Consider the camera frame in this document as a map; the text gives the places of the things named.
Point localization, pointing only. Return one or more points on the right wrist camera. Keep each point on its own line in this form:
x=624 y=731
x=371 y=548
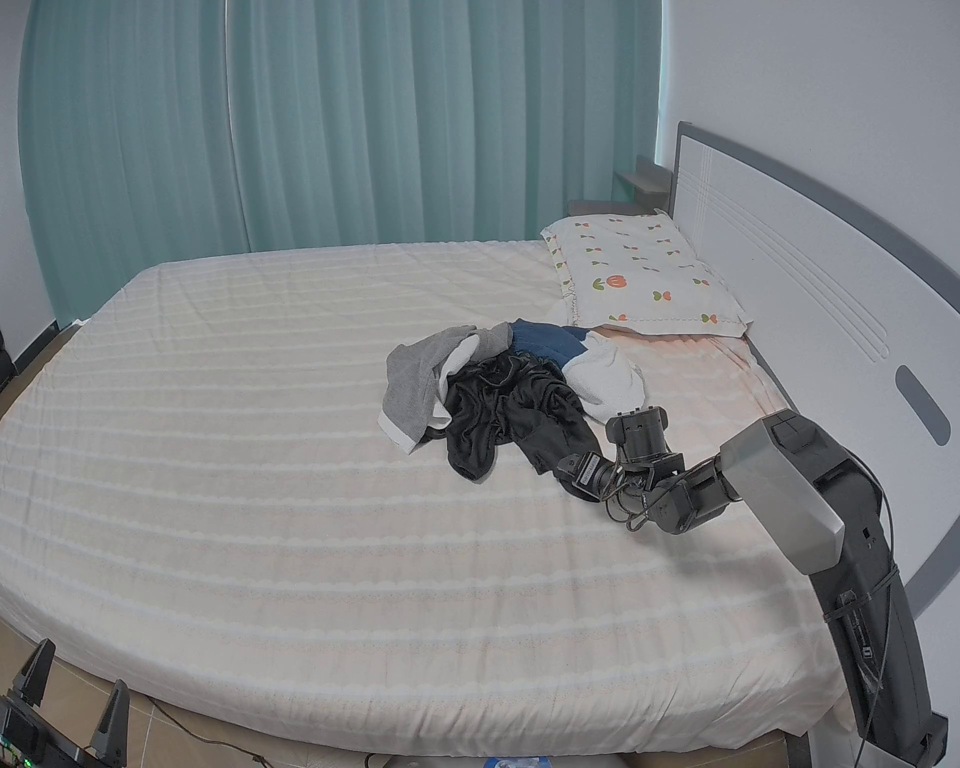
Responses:
x=637 y=433

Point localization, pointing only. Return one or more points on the white garment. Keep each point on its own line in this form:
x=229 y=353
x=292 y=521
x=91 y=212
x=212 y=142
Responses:
x=607 y=379

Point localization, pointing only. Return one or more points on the bed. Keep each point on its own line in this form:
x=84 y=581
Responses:
x=262 y=487

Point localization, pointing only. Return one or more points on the grey bedside table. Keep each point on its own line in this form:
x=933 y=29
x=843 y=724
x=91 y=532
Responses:
x=641 y=184

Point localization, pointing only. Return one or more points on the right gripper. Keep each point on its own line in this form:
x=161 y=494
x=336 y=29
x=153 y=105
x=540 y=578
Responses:
x=586 y=475

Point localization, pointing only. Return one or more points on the dark blue garment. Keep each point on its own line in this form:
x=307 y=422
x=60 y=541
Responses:
x=544 y=341

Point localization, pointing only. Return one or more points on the blue-green curtain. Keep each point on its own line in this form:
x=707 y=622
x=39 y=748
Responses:
x=135 y=150
x=450 y=112

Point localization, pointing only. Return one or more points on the grey garment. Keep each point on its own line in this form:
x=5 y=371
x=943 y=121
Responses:
x=412 y=382

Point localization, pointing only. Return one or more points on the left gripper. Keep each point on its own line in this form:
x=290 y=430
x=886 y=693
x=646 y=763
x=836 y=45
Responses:
x=30 y=739

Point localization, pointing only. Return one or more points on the white printed pillow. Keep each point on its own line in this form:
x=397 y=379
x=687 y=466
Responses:
x=637 y=270

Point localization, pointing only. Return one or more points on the black garment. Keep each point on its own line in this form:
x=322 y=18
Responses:
x=544 y=409
x=472 y=427

